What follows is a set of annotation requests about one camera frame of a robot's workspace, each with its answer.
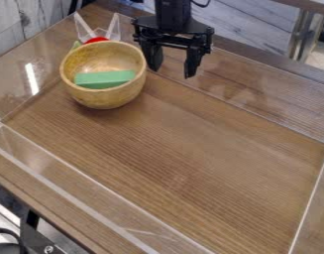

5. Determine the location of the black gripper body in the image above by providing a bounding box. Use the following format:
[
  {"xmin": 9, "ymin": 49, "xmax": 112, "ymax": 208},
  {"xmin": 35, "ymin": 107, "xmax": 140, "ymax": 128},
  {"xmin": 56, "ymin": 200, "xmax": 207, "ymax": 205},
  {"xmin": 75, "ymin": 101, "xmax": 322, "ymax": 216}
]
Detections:
[{"xmin": 131, "ymin": 16, "xmax": 215, "ymax": 55}]

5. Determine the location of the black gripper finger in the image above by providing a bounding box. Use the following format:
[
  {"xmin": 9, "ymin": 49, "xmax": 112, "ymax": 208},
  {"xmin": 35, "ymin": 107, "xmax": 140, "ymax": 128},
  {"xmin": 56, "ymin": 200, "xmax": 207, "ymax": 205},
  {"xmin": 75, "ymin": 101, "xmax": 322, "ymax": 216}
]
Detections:
[
  {"xmin": 140, "ymin": 41, "xmax": 164, "ymax": 71},
  {"xmin": 184, "ymin": 47, "xmax": 203, "ymax": 78}
]

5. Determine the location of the wooden bowl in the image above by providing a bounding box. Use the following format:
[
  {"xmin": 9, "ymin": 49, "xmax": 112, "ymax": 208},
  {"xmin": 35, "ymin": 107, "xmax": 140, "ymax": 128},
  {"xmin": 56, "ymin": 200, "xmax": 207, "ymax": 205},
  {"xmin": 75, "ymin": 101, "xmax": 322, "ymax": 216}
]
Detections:
[{"xmin": 60, "ymin": 41, "xmax": 147, "ymax": 109}]

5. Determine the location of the red fruit with green leaf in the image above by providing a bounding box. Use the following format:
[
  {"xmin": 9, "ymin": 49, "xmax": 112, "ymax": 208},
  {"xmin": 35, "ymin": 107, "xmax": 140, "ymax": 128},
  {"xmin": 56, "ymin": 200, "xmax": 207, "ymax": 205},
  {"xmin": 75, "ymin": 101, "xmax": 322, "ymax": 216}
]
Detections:
[{"xmin": 72, "ymin": 37, "xmax": 108, "ymax": 50}]

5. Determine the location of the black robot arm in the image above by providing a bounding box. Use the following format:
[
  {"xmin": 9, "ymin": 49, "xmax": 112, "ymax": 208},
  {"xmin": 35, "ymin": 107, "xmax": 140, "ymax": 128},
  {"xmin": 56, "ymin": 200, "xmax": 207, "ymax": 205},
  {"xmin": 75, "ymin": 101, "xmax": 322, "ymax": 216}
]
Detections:
[{"xmin": 131, "ymin": 0, "xmax": 215, "ymax": 78}]

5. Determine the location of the green rectangular block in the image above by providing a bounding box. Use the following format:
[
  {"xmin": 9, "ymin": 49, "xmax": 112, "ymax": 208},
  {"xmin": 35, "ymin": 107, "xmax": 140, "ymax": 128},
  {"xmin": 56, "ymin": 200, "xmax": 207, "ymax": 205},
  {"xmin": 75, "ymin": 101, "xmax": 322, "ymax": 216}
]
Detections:
[{"xmin": 75, "ymin": 69, "xmax": 135, "ymax": 89}]

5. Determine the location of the metal table leg background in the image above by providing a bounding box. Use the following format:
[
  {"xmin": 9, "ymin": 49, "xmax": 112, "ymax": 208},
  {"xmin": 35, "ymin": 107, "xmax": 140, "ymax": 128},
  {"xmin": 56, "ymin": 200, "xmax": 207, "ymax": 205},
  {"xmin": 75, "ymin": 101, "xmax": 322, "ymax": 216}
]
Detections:
[{"xmin": 287, "ymin": 9, "xmax": 324, "ymax": 63}]

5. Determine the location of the clear acrylic corner bracket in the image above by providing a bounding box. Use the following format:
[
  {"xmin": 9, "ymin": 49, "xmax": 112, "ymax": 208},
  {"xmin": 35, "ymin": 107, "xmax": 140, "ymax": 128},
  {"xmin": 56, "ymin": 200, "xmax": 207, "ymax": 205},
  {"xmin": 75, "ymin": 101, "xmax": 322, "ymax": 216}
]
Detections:
[{"xmin": 74, "ymin": 13, "xmax": 120, "ymax": 44}]

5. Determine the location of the clear acrylic tray wall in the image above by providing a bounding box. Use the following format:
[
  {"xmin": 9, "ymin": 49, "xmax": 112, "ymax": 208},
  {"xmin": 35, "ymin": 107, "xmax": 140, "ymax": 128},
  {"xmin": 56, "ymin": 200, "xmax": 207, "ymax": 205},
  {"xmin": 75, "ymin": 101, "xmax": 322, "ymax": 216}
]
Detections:
[{"xmin": 0, "ymin": 120, "xmax": 215, "ymax": 254}]

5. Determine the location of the black table leg bracket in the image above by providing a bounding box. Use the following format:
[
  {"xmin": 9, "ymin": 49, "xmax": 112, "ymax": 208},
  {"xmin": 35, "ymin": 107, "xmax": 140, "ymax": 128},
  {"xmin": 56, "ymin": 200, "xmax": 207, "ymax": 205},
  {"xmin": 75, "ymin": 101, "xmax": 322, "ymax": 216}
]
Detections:
[{"xmin": 20, "ymin": 210, "xmax": 67, "ymax": 254}]

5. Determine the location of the black cable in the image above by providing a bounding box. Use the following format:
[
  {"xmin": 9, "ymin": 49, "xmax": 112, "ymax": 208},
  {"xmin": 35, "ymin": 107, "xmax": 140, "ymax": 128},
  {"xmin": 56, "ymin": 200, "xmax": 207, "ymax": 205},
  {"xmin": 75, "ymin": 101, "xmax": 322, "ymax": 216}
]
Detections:
[{"xmin": 0, "ymin": 227, "xmax": 27, "ymax": 254}]

